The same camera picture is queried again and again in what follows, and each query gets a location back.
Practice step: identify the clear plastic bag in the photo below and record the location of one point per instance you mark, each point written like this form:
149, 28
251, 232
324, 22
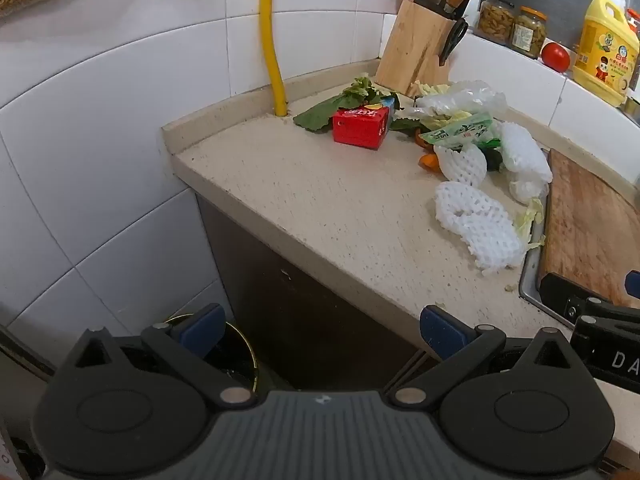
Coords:
470, 97

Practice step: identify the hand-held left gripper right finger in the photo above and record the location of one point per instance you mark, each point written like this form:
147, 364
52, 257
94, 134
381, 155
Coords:
440, 330

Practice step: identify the orange peel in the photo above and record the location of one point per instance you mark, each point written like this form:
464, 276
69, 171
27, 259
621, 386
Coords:
429, 161
422, 141

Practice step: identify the glass jar of green pickles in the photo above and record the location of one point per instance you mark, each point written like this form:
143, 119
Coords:
529, 35

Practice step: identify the black trash bin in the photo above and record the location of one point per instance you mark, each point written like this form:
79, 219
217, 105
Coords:
235, 355

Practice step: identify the red label bottle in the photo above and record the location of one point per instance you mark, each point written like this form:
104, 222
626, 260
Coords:
634, 30

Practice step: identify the yellow oil bottle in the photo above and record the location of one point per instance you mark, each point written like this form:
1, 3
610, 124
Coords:
602, 55

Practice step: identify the dark green vegetable piece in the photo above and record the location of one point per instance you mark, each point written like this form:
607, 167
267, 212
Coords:
494, 162

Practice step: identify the pale cabbage leaf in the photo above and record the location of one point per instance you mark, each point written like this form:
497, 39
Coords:
432, 90
532, 220

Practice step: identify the wooden cutting board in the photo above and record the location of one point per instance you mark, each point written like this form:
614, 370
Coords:
590, 230

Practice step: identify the dark green leaf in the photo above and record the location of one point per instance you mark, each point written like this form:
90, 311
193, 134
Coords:
405, 124
315, 117

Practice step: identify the green snack packet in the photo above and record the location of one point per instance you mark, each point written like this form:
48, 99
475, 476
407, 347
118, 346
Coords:
460, 132

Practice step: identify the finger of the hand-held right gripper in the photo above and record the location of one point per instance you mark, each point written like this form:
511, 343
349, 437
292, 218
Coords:
560, 292
633, 282

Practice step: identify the yellow pipe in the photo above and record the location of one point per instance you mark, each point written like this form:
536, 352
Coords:
267, 35

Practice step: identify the wooden knife block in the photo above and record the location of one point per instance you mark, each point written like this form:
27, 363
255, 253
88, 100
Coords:
410, 45

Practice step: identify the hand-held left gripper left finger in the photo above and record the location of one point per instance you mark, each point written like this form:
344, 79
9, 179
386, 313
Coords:
202, 327

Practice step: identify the red juice carton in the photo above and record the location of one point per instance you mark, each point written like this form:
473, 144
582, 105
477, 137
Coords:
357, 127

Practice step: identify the grey metal door rail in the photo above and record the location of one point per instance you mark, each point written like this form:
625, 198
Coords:
25, 347

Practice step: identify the metal tray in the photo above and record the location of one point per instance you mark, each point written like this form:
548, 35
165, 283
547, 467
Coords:
529, 280

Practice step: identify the light green leafy vegetable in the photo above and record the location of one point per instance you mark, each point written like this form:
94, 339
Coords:
360, 91

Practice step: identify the black kitchen scissors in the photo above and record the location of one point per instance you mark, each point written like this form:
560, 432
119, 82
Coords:
457, 35

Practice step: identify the red tomato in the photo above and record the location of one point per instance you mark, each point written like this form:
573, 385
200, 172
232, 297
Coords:
555, 56

